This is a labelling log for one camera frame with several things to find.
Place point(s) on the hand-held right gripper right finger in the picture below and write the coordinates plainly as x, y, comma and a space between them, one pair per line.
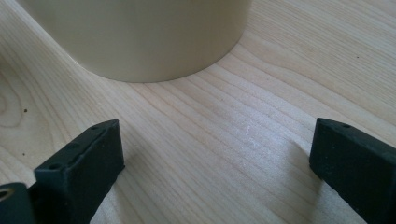
358, 168

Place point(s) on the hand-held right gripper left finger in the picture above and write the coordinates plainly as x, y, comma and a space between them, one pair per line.
84, 174

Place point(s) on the beige round strainer container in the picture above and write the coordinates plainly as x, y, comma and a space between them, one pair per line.
140, 40

